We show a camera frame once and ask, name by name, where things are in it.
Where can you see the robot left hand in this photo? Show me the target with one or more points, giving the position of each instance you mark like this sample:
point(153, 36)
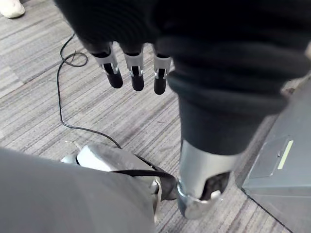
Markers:
point(218, 60)

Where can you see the robot silver leg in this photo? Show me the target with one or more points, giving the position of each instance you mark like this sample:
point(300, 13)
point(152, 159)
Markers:
point(60, 194)

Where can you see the person's white shoe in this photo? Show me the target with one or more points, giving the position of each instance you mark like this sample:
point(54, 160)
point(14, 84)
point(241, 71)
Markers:
point(12, 8)

